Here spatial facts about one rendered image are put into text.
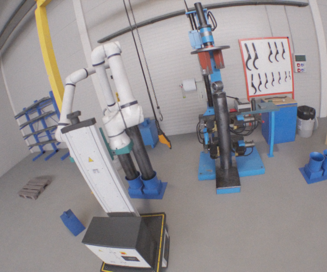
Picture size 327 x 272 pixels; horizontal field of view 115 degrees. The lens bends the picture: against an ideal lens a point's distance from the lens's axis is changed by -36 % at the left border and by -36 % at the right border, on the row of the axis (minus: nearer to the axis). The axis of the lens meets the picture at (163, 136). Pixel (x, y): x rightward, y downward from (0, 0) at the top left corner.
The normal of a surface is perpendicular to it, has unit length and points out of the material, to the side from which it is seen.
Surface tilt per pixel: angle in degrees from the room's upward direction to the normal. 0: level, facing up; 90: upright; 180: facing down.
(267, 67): 90
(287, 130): 90
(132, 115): 80
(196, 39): 90
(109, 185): 90
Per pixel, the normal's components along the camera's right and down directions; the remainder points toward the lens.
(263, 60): -0.24, 0.44
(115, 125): 0.33, 0.30
